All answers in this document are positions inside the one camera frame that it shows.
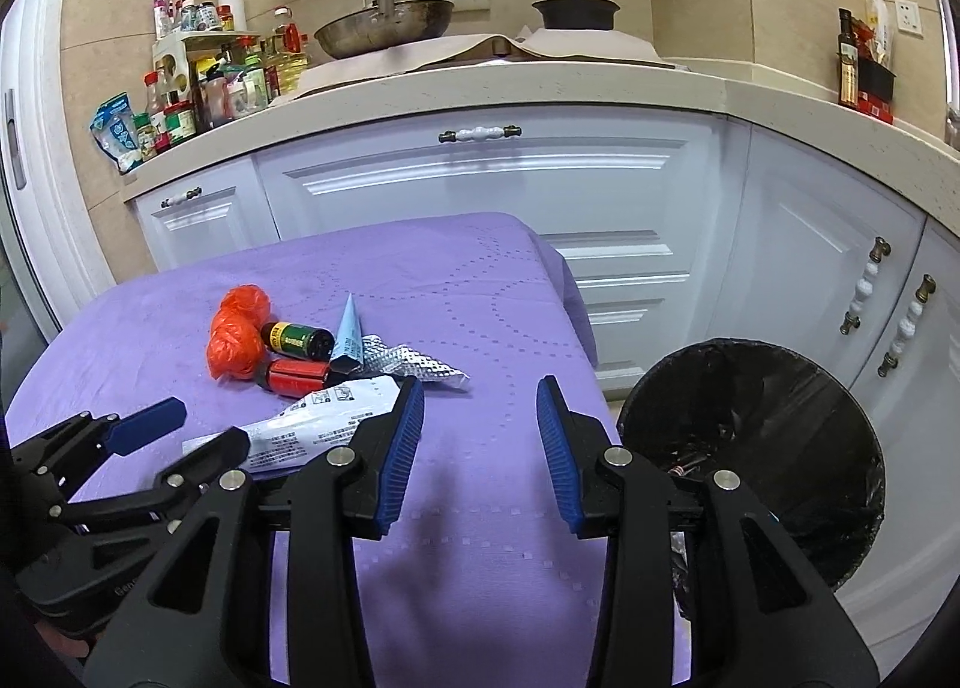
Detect steel wok with handle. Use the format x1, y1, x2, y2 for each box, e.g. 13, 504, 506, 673
314, 0, 454, 61

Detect orange plastic bag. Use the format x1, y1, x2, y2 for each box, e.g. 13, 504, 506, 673
205, 285, 272, 381

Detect white spice rack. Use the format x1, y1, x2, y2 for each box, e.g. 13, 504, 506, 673
153, 31, 245, 133

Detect black clay pot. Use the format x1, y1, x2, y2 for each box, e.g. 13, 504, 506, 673
532, 0, 620, 31

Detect purple tablecloth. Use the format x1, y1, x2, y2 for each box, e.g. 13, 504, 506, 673
5, 211, 613, 686

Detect red-lid seasoning jar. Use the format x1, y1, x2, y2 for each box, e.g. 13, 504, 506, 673
164, 101, 197, 145

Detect cabinet door handle left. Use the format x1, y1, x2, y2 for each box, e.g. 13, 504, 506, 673
838, 236, 892, 335

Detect light blue tube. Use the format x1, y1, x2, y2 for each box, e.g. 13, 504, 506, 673
329, 295, 364, 376

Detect cabinet door handle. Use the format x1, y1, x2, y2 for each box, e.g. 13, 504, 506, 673
877, 273, 937, 378
838, 236, 892, 335

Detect green small bottle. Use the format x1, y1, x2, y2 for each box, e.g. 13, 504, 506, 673
260, 321, 335, 363

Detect dark oil bottle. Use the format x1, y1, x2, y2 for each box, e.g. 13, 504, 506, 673
838, 8, 859, 109

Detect silver foil wrapper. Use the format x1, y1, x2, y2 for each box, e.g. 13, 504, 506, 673
361, 335, 470, 390

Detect white printed packet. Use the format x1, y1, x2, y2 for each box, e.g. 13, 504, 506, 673
181, 374, 406, 475

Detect beige stove cover cloth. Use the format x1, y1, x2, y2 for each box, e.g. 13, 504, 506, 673
283, 28, 675, 101

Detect blue snack bag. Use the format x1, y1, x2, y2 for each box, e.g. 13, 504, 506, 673
89, 93, 143, 176

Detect white wall socket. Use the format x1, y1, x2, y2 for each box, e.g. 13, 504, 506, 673
895, 0, 923, 38

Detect white drawer handle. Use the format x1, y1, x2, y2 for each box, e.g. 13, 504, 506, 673
438, 124, 523, 143

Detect black condiment holder box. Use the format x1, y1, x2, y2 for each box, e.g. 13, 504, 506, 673
857, 57, 895, 124

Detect cabinet door handle right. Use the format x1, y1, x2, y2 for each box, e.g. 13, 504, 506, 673
877, 273, 937, 378

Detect red small bottle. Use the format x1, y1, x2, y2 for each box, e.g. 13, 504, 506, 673
254, 360, 329, 400

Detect yellow cooking oil bottle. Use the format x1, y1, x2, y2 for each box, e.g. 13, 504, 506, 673
265, 5, 309, 94

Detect small left drawer handle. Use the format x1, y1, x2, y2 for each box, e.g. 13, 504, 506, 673
160, 187, 203, 208

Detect black trash bin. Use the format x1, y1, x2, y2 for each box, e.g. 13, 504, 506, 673
617, 339, 885, 589

